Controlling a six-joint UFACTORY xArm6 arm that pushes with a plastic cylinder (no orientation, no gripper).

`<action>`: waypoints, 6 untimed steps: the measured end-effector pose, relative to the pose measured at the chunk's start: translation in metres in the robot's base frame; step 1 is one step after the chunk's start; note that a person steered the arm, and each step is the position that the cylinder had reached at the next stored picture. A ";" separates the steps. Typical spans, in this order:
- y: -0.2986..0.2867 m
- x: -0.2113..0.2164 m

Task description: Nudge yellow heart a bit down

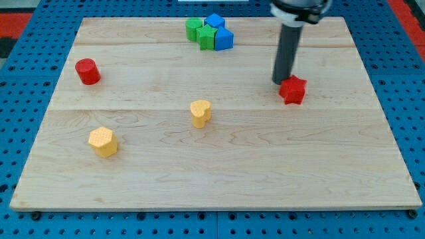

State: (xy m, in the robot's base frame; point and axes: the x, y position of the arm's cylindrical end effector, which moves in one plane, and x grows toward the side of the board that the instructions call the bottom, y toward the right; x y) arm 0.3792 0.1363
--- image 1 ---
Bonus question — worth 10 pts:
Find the yellow heart block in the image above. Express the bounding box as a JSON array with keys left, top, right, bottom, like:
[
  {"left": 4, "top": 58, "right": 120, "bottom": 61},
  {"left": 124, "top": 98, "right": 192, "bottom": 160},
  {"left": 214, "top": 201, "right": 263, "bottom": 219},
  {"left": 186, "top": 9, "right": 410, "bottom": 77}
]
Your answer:
[{"left": 190, "top": 100, "right": 212, "bottom": 129}]

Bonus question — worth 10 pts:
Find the green star block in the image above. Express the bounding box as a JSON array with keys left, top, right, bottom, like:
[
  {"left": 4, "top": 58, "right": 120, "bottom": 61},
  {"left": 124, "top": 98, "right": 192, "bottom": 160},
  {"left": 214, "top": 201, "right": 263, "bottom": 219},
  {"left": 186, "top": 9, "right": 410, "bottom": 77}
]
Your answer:
[{"left": 196, "top": 25, "right": 218, "bottom": 50}]

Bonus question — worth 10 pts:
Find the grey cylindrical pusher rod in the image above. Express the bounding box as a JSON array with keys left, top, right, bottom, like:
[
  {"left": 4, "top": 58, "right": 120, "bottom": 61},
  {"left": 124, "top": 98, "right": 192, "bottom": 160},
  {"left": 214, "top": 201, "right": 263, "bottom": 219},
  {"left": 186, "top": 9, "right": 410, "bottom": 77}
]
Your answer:
[{"left": 272, "top": 24, "right": 303, "bottom": 85}]

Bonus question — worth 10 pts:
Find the blue cube block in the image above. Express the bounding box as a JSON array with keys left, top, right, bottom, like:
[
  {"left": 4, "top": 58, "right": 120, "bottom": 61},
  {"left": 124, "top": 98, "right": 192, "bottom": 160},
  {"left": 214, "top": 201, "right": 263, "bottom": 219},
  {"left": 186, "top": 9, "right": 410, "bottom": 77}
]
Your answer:
[{"left": 204, "top": 13, "right": 225, "bottom": 29}]

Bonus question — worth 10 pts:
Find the red cylinder block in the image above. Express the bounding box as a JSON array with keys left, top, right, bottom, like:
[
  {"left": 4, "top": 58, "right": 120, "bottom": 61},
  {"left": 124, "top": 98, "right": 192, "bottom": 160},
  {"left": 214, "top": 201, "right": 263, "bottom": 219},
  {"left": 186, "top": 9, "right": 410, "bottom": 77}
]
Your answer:
[{"left": 75, "top": 58, "right": 101, "bottom": 85}]

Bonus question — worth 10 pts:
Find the green cylinder block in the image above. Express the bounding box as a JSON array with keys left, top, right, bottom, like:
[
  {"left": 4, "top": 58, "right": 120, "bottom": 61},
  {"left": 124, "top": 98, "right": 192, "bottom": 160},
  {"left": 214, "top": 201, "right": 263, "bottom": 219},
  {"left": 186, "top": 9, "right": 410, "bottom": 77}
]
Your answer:
[{"left": 185, "top": 17, "right": 203, "bottom": 42}]

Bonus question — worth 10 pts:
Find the wooden board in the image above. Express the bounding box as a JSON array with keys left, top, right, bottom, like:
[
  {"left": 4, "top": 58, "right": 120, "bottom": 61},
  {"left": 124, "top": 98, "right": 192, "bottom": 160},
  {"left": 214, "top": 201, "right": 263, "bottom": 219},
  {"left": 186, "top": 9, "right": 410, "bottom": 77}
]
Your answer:
[{"left": 10, "top": 17, "right": 422, "bottom": 212}]

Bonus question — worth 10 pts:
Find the yellow hexagon block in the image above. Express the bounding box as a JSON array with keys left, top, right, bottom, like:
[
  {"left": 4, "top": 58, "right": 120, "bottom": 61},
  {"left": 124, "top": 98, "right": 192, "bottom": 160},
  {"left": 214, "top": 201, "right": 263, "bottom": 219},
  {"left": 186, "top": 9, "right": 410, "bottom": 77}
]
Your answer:
[{"left": 88, "top": 127, "right": 118, "bottom": 158}]

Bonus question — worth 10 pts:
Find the blue pentagon block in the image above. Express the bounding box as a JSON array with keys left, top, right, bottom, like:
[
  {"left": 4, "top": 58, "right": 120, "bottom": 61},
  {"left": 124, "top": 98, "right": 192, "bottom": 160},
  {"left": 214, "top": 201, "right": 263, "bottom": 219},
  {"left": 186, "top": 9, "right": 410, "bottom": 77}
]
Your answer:
[{"left": 214, "top": 27, "right": 234, "bottom": 51}]

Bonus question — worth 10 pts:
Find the red star block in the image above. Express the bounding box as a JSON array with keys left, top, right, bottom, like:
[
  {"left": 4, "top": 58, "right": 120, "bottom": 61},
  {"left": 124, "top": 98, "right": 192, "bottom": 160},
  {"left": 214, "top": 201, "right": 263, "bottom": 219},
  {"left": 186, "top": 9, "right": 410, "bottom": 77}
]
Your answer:
[{"left": 279, "top": 75, "right": 307, "bottom": 105}]

